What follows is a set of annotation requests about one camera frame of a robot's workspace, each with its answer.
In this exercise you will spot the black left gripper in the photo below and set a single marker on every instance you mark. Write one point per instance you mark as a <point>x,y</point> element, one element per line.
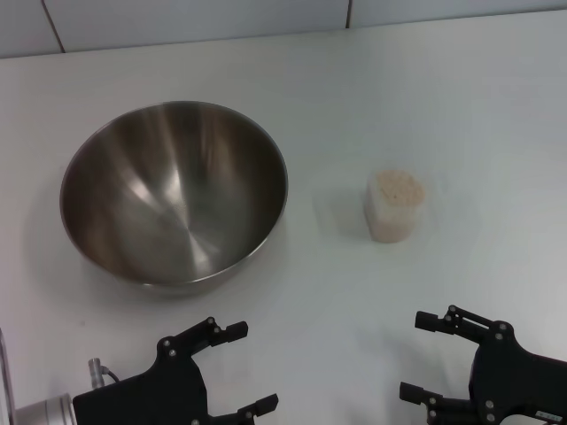
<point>150,394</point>

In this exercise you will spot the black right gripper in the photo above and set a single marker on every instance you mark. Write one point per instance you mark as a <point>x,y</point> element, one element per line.
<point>522,380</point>

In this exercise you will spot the transparent plastic cup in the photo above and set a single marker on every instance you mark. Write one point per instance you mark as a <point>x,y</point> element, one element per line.
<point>390,226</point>

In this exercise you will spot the clear plastic cup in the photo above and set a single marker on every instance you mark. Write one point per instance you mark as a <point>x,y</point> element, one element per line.
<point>398,188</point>

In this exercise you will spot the stainless steel mixing bowl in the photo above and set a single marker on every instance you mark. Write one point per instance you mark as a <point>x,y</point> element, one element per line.
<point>173,199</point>

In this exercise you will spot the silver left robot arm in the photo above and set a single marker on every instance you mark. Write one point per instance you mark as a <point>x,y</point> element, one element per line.
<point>48,411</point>

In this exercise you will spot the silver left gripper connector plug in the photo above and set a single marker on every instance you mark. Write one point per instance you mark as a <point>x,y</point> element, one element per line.
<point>95,374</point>

